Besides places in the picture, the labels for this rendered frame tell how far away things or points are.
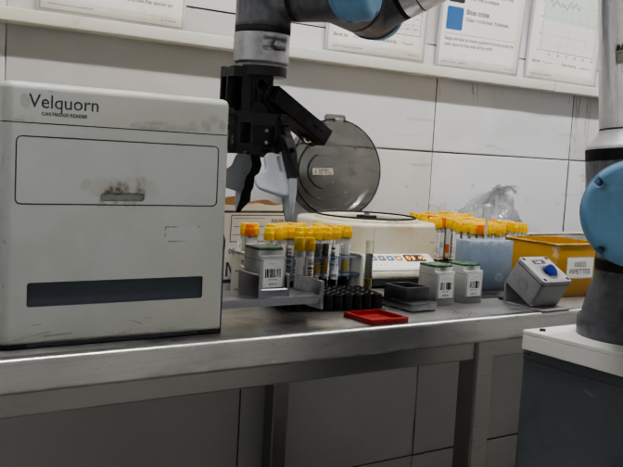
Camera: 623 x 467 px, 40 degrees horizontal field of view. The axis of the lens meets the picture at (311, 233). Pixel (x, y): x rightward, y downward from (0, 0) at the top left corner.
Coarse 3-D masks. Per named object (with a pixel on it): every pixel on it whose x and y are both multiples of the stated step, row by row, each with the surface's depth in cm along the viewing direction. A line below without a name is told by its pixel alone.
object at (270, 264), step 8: (248, 248) 118; (248, 256) 118; (256, 256) 117; (264, 256) 116; (272, 256) 117; (280, 256) 117; (248, 264) 118; (256, 264) 117; (264, 264) 116; (272, 264) 117; (280, 264) 118; (256, 272) 117; (264, 272) 116; (272, 272) 117; (280, 272) 118; (264, 280) 116; (272, 280) 117; (280, 280) 118; (264, 288) 117; (272, 288) 117
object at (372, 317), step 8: (344, 312) 127; (352, 312) 127; (360, 312) 128; (368, 312) 129; (376, 312) 130; (384, 312) 129; (392, 312) 128; (360, 320) 124; (368, 320) 122; (376, 320) 122; (384, 320) 122; (392, 320) 123; (400, 320) 124; (408, 320) 125
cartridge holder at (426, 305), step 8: (384, 288) 139; (392, 288) 137; (400, 288) 135; (408, 288) 135; (416, 288) 136; (424, 288) 136; (384, 296) 139; (392, 296) 137; (400, 296) 136; (408, 296) 135; (416, 296) 136; (424, 296) 137; (392, 304) 137; (400, 304) 135; (408, 304) 134; (416, 304) 134; (424, 304) 134; (432, 304) 135
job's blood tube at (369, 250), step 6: (366, 246) 136; (372, 246) 136; (366, 252) 136; (372, 252) 136; (366, 258) 136; (372, 258) 136; (366, 264) 136; (372, 264) 137; (366, 270) 137; (372, 270) 137; (366, 276) 137; (366, 282) 137; (366, 288) 137
